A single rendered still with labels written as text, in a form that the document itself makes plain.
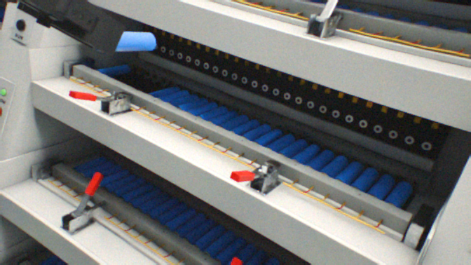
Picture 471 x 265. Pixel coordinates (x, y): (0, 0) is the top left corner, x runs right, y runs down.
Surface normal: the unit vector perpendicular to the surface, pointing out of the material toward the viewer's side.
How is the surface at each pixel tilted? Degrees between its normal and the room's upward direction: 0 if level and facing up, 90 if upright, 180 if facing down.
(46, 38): 90
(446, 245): 90
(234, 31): 110
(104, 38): 90
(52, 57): 90
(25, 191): 20
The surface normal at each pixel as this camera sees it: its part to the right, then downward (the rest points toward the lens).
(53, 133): 0.81, 0.37
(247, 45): -0.57, 0.28
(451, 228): -0.49, -0.04
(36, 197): 0.15, -0.89
